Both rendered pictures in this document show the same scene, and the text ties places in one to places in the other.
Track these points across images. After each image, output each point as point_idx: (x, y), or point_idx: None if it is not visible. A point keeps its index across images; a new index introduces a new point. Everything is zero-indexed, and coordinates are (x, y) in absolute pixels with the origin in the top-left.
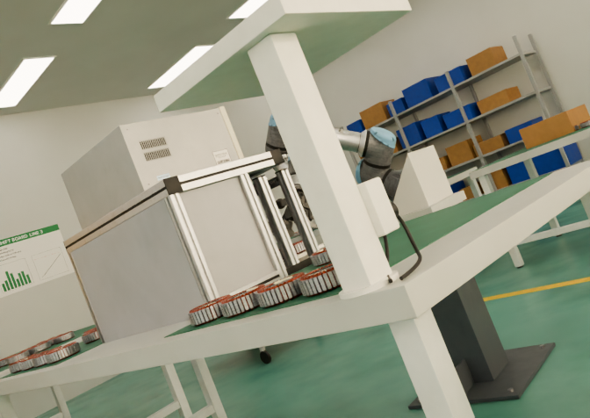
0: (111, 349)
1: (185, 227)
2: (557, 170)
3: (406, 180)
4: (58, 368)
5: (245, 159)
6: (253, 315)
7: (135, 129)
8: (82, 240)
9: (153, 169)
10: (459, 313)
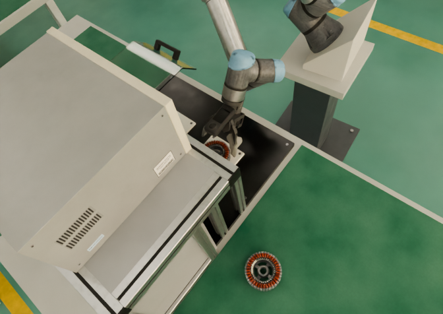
0: (59, 288)
1: None
2: None
3: (335, 55)
4: (8, 272)
5: (201, 216)
6: None
7: (45, 234)
8: None
9: (81, 247)
10: (316, 130)
